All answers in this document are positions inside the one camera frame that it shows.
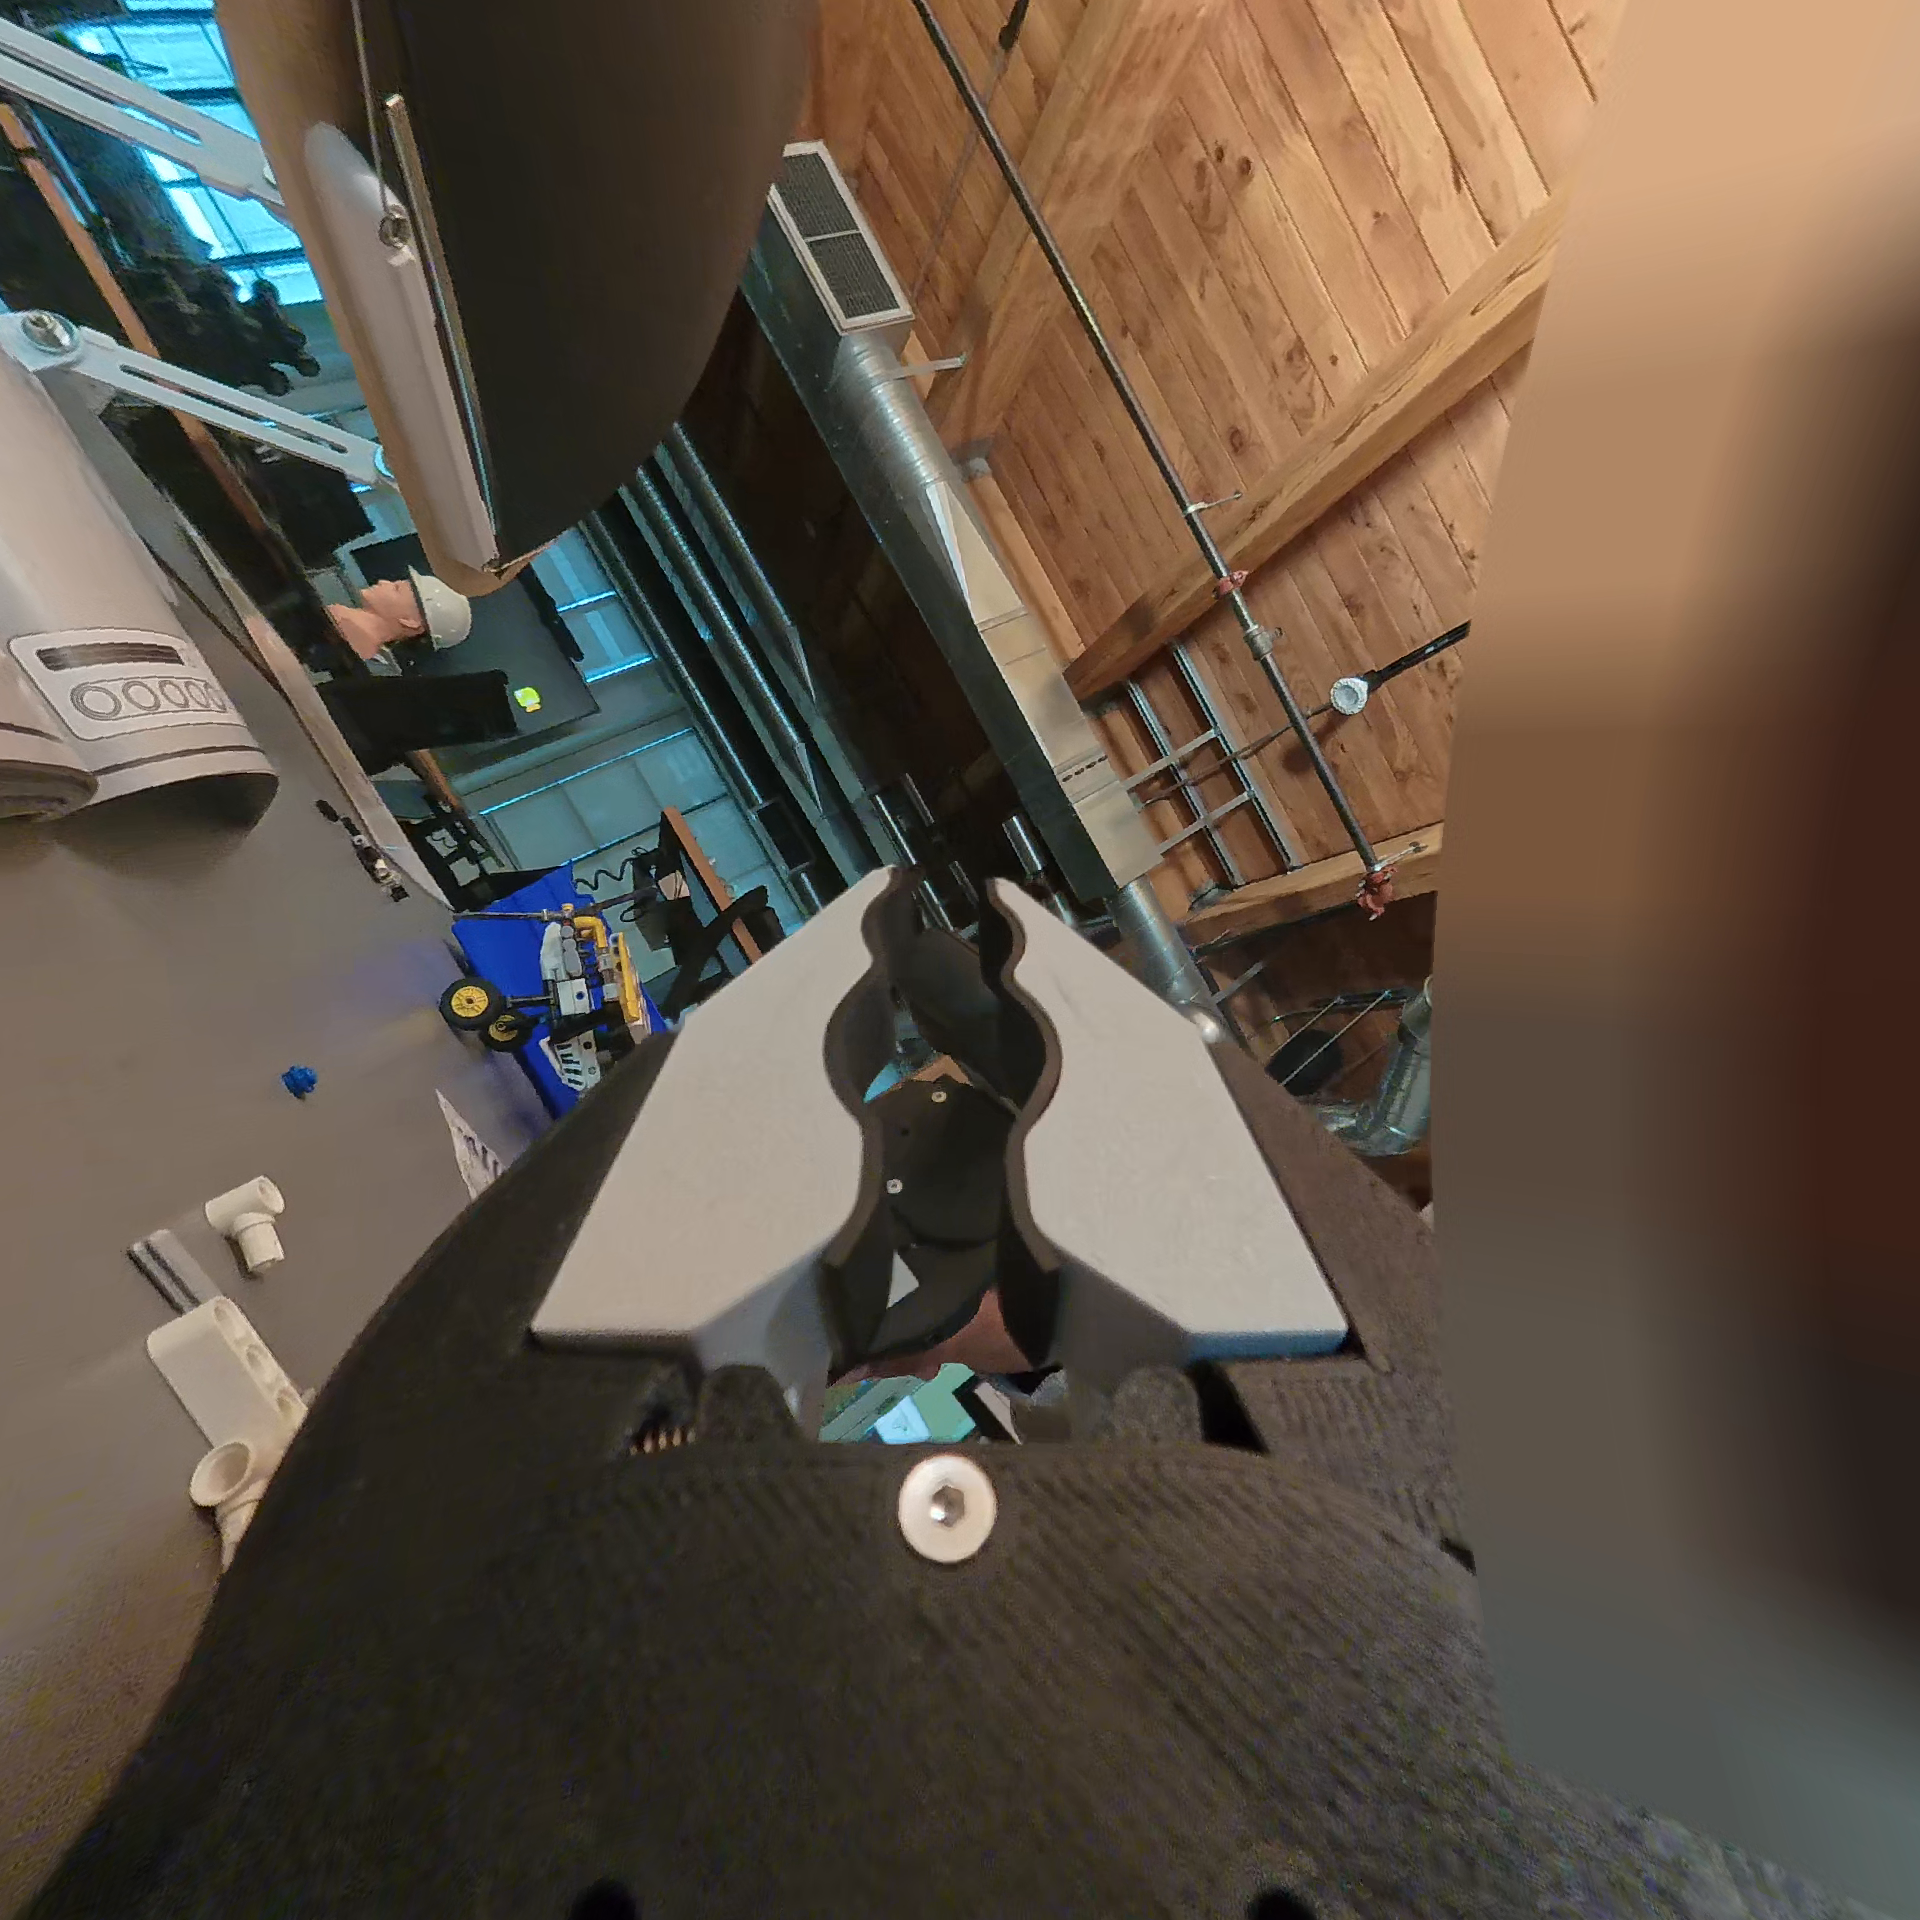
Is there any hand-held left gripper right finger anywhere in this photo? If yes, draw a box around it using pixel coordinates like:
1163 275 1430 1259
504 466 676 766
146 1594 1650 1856
980 877 1353 1412

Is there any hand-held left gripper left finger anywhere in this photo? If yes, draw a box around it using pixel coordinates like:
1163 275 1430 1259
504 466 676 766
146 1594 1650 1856
529 866 902 1425

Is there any white lego elbow connector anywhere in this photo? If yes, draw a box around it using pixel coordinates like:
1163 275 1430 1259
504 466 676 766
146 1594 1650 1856
206 1177 288 1279

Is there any thick white lego block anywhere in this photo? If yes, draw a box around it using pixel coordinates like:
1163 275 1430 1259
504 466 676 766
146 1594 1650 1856
146 1297 313 1452

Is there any grey lego axle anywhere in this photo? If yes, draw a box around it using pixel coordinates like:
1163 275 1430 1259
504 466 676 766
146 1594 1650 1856
128 1229 229 1317

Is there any white lego pin connector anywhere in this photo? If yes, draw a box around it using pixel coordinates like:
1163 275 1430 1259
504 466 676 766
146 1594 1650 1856
188 1437 290 1572

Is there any zebra striped sticker sheet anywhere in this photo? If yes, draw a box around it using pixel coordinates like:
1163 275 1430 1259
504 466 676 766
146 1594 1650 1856
434 1089 516 1204

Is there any round ceiling lamp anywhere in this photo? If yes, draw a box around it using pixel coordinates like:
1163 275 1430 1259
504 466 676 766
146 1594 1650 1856
1326 618 1475 721

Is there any mannequin head with white helmet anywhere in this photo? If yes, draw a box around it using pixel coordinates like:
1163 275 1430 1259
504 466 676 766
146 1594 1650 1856
322 566 477 663

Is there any black sprinkler pipe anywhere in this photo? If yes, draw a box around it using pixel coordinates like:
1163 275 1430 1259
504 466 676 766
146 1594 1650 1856
911 0 1430 906

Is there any open instruction booklet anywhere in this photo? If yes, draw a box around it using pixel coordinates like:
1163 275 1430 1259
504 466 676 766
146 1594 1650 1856
0 358 283 827

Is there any white vent grille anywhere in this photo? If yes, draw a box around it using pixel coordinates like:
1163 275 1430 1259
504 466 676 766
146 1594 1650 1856
766 142 915 336

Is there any large black monitor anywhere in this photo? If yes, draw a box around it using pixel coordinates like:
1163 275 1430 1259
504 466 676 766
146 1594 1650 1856
218 0 825 597

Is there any silver flexible duct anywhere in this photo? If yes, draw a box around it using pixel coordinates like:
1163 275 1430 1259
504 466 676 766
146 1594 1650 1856
1272 979 1438 1161

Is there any silver ventilation duct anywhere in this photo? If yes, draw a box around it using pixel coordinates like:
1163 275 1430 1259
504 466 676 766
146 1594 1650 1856
744 225 1229 1048

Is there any white mount plate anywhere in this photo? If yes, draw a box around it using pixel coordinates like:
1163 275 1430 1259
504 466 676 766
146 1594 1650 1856
301 96 500 581

